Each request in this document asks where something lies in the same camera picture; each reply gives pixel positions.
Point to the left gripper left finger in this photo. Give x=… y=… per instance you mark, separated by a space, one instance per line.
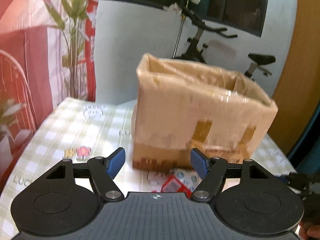
x=103 y=171

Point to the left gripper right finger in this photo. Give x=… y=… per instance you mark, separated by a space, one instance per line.
x=211 y=171

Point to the right hand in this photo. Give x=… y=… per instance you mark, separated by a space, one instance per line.
x=309 y=230

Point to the red snack packet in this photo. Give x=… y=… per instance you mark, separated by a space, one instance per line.
x=181 y=180

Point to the green plaid tablecloth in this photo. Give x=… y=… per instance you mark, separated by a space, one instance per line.
x=76 y=123

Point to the cardboard box with plastic liner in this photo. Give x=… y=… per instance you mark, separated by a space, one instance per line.
x=183 y=105

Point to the wooden door panel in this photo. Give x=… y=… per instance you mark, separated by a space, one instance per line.
x=297 y=92

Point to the black exercise bike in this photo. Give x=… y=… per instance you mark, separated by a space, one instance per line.
x=193 y=53

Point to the red patterned curtain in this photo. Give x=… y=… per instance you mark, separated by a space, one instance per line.
x=47 y=55

